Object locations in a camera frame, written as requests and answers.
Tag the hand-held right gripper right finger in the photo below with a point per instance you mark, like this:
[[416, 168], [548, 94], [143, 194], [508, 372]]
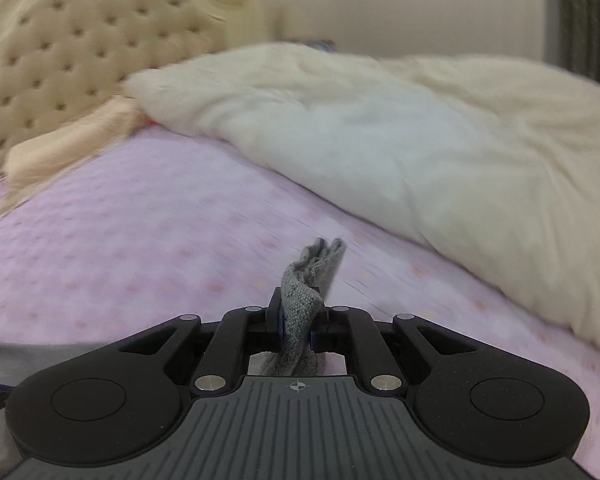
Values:
[[330, 336]]

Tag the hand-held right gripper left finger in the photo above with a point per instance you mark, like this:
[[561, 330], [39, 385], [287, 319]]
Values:
[[275, 325]]

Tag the grey knit pants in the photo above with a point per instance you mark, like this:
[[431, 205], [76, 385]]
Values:
[[300, 310]]

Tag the purple patterned bed sheet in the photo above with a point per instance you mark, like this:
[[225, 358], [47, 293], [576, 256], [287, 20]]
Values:
[[130, 240]]

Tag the cream duvet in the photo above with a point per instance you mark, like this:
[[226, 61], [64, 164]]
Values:
[[380, 150]]

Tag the cream satin pillow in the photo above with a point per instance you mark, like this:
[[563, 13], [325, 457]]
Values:
[[65, 155]]

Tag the cream tufted headboard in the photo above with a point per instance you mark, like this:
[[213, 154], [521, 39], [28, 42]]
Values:
[[70, 50]]

